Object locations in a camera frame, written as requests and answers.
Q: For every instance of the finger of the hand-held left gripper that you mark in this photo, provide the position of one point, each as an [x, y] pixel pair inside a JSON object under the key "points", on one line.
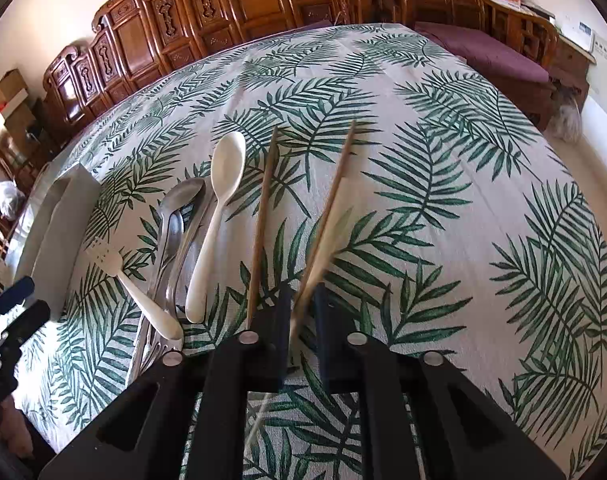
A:
{"points": [[13, 292], [31, 320]]}

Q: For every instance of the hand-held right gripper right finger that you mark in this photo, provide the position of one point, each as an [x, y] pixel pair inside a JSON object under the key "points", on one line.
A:
{"points": [[324, 340]]}

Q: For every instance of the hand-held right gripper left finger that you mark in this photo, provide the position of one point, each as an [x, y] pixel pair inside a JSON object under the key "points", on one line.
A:
{"points": [[281, 340]]}

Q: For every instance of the grey utensil tray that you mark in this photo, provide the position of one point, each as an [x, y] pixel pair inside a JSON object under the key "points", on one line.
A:
{"points": [[68, 240]]}

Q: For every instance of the white fork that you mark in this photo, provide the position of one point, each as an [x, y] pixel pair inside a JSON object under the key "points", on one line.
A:
{"points": [[106, 257]]}

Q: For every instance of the metal fork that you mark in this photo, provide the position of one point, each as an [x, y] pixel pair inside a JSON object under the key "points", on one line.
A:
{"points": [[194, 244], [143, 352]]}

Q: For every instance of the wooden chopstick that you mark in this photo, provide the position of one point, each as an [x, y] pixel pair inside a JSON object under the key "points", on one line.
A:
{"points": [[263, 220], [333, 200]]}

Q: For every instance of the small metal spoon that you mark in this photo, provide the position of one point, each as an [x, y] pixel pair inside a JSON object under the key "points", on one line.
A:
{"points": [[175, 230]]}

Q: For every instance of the large metal spoon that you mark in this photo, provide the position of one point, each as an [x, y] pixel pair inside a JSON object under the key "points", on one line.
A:
{"points": [[183, 197]]}

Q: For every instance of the cream white spoon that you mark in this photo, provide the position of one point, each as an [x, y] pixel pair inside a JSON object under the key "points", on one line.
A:
{"points": [[227, 160]]}

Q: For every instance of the person's left forearm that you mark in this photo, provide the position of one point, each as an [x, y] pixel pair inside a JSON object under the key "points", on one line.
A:
{"points": [[16, 430]]}

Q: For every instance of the white plastic bag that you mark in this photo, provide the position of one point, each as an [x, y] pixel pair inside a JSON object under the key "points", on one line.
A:
{"points": [[1, 197]]}

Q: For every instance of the leaf print tablecloth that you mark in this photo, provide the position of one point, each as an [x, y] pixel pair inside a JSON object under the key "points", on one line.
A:
{"points": [[433, 185]]}

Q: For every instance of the cardboard box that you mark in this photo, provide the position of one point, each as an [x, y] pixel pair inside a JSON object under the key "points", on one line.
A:
{"points": [[8, 95]]}

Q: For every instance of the carved wooden sofa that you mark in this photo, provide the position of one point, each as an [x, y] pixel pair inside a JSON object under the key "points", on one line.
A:
{"points": [[183, 25]]}

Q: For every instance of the grey plastic bag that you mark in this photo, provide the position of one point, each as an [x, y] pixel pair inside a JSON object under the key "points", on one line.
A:
{"points": [[566, 115]]}

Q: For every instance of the purple seat cushion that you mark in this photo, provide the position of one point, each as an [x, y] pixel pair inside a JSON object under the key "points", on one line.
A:
{"points": [[483, 50]]}

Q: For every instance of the wooden side table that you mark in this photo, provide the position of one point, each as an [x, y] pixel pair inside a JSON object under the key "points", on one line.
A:
{"points": [[571, 67]]}

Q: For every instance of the white box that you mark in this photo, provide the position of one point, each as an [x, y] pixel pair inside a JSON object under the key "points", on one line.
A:
{"points": [[576, 30]]}

